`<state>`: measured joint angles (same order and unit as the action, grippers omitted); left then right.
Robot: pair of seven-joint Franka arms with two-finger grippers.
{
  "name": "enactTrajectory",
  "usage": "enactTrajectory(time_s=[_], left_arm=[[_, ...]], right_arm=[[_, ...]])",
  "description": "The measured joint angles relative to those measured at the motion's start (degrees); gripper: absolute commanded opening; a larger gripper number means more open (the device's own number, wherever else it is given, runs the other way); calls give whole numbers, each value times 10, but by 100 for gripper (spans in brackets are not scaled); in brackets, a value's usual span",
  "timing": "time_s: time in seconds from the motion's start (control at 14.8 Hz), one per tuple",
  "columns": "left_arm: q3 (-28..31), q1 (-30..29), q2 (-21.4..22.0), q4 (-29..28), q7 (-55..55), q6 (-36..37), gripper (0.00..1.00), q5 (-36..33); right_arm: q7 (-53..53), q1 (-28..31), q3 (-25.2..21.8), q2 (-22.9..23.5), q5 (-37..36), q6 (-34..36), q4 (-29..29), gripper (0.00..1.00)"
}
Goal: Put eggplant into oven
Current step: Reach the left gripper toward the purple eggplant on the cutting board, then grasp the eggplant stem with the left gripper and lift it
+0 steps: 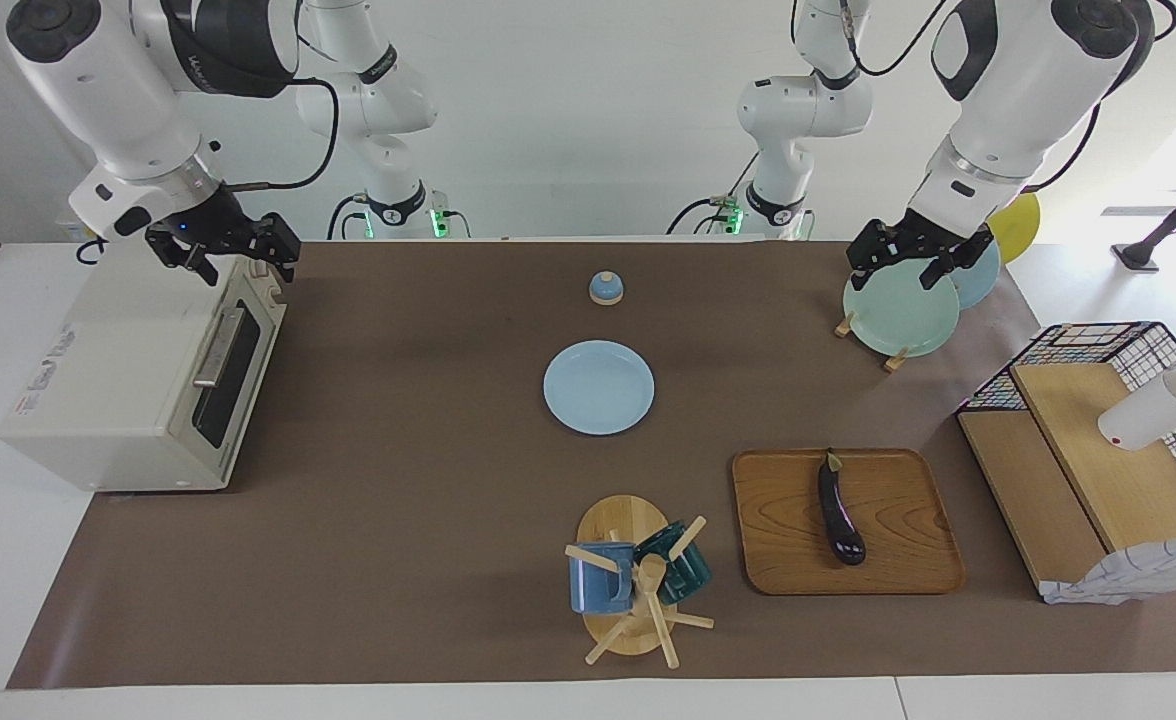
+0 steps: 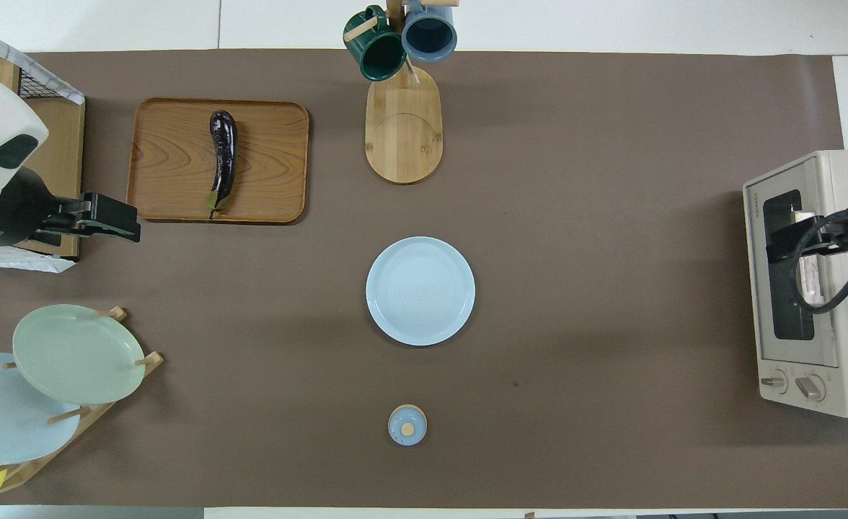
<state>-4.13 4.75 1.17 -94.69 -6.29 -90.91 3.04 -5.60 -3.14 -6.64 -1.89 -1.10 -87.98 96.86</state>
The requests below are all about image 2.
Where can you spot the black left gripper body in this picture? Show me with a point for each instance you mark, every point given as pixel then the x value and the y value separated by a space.
pixel 110 213

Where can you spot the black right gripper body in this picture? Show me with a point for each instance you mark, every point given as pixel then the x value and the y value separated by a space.
pixel 828 232

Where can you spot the glass oven door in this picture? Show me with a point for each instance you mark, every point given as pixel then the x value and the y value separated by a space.
pixel 754 288

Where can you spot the dark purple eggplant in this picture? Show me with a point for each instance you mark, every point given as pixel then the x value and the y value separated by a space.
pixel 223 155

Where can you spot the light blue ceramic plate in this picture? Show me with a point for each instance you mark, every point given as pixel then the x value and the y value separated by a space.
pixel 420 292
pixel 6 425

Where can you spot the beige oven knob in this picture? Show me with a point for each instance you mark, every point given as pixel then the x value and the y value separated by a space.
pixel 774 382
pixel 810 388

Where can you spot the stepped wooden shelf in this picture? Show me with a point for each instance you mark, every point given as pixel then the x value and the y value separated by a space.
pixel 63 158

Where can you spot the rectangular wooden tray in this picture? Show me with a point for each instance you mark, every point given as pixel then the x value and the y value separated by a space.
pixel 171 166

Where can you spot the pale green ceramic plate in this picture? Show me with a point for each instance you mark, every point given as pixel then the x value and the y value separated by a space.
pixel 78 353

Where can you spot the wooden plate rack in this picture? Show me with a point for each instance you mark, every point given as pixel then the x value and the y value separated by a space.
pixel 71 431

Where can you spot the brown table mat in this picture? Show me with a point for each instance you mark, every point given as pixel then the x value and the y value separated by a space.
pixel 575 216

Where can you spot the wooden mug tree stand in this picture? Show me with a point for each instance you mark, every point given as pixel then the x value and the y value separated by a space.
pixel 404 137

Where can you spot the dark green mug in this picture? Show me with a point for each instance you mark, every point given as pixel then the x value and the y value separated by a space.
pixel 381 54

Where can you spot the blue mug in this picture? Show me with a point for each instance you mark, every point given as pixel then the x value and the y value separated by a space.
pixel 429 32

